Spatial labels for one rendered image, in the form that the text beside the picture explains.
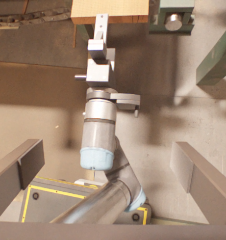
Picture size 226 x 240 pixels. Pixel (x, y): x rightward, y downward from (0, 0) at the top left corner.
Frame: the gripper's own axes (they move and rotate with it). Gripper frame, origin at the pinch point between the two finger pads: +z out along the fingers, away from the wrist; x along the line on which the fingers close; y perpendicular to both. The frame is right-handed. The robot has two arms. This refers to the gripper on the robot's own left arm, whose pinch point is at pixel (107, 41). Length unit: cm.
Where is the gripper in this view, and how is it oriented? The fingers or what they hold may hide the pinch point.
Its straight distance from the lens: 47.7
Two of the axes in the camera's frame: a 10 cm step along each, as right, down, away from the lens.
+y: -9.9, -0.5, 1.3
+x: 1.3, 1.6, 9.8
